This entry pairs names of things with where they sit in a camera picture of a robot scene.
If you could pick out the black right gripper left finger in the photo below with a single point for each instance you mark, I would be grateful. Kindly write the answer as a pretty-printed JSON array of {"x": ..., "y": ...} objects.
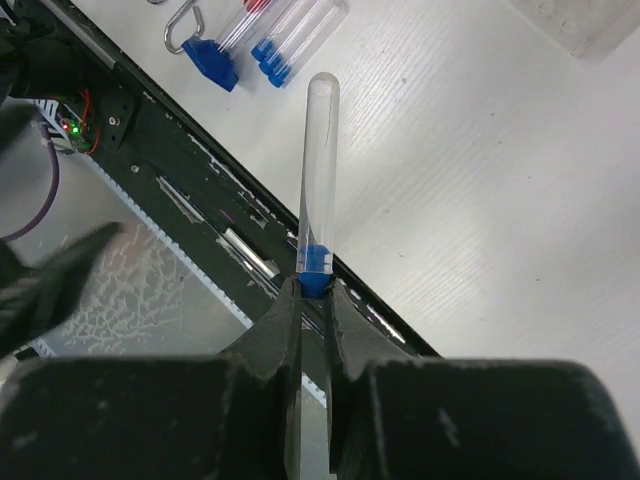
[{"x": 232, "y": 415}]

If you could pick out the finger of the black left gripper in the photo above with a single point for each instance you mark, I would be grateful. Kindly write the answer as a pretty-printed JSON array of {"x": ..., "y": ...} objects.
[{"x": 37, "y": 299}]

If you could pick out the blue capped test tube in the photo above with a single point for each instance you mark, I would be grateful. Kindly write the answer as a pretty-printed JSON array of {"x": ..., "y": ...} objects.
[{"x": 295, "y": 19}]

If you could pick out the red orange stirring rod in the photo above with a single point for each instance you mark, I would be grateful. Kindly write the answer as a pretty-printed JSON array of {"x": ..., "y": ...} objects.
[{"x": 256, "y": 6}]

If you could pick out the metal crucible tongs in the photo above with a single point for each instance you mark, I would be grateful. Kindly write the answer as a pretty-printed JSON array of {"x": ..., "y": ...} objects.
[{"x": 186, "y": 22}]

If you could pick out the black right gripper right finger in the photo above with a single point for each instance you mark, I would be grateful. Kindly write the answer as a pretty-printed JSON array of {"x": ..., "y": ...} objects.
[{"x": 393, "y": 415}]

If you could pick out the small green circuit board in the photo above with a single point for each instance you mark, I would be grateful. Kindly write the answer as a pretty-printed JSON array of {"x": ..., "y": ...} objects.
[{"x": 80, "y": 123}]

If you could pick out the clear plastic tube rack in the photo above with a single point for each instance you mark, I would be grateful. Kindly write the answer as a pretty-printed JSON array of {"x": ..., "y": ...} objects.
[{"x": 589, "y": 29}]

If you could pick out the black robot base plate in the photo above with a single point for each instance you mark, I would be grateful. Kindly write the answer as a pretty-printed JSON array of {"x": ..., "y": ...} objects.
[{"x": 211, "y": 208}]

